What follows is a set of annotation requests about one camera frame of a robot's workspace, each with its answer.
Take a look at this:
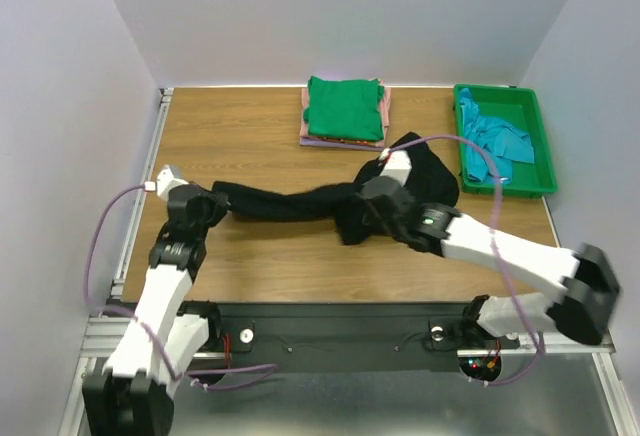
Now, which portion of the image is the black t shirt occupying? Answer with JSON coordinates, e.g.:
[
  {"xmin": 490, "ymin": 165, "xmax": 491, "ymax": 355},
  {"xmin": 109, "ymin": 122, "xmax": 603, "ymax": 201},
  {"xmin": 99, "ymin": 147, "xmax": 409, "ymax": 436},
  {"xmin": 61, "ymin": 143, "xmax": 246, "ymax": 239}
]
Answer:
[{"xmin": 212, "ymin": 132, "xmax": 460, "ymax": 245}]

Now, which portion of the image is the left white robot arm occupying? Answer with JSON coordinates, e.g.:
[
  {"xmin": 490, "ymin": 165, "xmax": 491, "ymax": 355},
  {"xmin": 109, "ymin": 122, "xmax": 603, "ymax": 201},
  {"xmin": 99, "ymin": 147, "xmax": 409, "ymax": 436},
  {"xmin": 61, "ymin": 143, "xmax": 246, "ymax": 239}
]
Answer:
[{"xmin": 82, "ymin": 178, "xmax": 228, "ymax": 435}]

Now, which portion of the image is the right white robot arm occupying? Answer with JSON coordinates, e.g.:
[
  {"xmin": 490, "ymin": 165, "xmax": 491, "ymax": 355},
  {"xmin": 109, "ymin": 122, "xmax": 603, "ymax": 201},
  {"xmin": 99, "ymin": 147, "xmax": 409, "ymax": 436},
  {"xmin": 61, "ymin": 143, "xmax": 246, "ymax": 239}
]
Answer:
[{"xmin": 360, "ymin": 176, "xmax": 621, "ymax": 346}]

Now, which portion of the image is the folded orange t shirt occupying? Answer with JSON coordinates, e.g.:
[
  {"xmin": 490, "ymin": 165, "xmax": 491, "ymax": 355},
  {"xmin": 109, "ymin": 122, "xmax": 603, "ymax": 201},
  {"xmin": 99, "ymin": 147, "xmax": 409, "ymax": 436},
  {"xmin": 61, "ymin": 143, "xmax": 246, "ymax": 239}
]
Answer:
[{"xmin": 319, "ymin": 137, "xmax": 379, "ymax": 147}]

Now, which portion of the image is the folded green t shirt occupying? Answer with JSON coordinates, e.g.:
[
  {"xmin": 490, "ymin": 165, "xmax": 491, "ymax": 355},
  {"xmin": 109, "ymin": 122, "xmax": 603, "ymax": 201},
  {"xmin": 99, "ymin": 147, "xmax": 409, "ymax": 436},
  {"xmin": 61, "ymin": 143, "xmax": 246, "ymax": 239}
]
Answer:
[{"xmin": 303, "ymin": 76, "xmax": 385, "ymax": 143}]

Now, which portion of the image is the folded lavender t shirt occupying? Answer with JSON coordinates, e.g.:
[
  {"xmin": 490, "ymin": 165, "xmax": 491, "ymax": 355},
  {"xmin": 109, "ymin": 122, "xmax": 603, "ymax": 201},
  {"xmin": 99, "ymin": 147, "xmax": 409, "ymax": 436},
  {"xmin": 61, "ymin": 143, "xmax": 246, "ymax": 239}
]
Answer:
[{"xmin": 299, "ymin": 137, "xmax": 385, "ymax": 151}]

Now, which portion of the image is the folded pink t shirt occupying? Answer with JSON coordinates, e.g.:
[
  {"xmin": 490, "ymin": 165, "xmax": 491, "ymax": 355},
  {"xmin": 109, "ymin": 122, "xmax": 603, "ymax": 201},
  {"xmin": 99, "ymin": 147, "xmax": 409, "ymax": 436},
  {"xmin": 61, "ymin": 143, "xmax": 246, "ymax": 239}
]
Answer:
[{"xmin": 299, "ymin": 87, "xmax": 391, "ymax": 144}]

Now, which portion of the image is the teal t shirt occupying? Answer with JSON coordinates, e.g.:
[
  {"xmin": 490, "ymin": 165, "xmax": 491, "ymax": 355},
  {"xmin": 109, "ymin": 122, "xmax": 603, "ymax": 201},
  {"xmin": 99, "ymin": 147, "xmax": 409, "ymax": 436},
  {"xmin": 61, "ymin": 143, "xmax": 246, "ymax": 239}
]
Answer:
[{"xmin": 458, "ymin": 88, "xmax": 535, "ymax": 185}]

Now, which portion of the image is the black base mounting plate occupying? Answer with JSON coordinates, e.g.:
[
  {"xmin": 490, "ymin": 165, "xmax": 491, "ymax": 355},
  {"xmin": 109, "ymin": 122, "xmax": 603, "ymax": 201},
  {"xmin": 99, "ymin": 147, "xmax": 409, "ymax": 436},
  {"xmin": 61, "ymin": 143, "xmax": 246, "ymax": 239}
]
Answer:
[{"xmin": 190, "ymin": 302, "xmax": 518, "ymax": 373}]

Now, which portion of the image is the green plastic tray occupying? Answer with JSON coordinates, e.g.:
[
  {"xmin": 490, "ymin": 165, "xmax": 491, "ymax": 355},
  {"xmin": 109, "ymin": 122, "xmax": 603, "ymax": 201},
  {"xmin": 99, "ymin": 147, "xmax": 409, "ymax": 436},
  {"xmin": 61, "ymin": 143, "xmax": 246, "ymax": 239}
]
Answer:
[{"xmin": 453, "ymin": 84, "xmax": 557, "ymax": 198}]

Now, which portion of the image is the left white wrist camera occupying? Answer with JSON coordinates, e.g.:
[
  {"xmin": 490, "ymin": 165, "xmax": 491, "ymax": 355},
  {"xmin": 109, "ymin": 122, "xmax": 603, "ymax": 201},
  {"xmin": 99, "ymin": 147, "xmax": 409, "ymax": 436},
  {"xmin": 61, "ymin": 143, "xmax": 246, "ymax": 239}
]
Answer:
[{"xmin": 143, "ymin": 165, "xmax": 189, "ymax": 202}]

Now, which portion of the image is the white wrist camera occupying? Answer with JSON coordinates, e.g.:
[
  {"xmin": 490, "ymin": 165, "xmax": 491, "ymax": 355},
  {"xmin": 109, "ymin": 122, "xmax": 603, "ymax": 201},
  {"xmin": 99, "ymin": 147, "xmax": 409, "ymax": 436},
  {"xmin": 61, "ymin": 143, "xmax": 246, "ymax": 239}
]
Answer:
[
  {"xmin": 378, "ymin": 148, "xmax": 412, "ymax": 186},
  {"xmin": 143, "ymin": 165, "xmax": 189, "ymax": 202}
]

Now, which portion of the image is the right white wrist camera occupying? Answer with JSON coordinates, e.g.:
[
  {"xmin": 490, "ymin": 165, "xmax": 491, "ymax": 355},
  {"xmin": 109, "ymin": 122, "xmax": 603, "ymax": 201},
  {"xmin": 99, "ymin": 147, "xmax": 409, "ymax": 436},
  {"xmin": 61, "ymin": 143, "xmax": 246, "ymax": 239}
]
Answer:
[{"xmin": 378, "ymin": 148, "xmax": 412, "ymax": 186}]

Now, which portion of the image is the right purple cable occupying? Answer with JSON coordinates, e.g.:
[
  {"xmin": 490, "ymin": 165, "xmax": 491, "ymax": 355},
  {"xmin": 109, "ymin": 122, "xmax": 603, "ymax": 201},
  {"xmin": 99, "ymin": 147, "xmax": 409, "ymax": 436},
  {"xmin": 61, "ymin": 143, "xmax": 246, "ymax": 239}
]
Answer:
[{"xmin": 387, "ymin": 134, "xmax": 546, "ymax": 387}]

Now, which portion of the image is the purple cable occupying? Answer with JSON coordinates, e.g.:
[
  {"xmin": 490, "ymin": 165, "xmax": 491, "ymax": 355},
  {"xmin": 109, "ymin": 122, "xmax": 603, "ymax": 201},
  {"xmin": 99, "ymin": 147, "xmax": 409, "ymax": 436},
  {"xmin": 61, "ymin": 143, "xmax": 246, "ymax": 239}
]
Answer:
[
  {"xmin": 387, "ymin": 134, "xmax": 546, "ymax": 387},
  {"xmin": 82, "ymin": 185, "xmax": 277, "ymax": 392}
]

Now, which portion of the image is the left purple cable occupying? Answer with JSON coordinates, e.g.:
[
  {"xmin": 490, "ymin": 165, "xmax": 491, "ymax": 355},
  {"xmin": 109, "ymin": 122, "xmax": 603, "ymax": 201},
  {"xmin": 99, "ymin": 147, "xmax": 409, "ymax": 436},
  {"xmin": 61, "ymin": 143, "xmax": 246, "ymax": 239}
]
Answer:
[{"xmin": 82, "ymin": 185, "xmax": 277, "ymax": 392}]

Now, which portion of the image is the aluminium frame rail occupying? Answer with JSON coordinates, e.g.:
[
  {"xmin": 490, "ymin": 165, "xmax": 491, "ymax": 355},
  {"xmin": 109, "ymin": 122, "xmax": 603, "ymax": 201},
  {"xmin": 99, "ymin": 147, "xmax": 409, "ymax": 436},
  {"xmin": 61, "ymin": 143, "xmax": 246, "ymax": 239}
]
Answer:
[{"xmin": 79, "ymin": 87, "xmax": 175, "ymax": 357}]

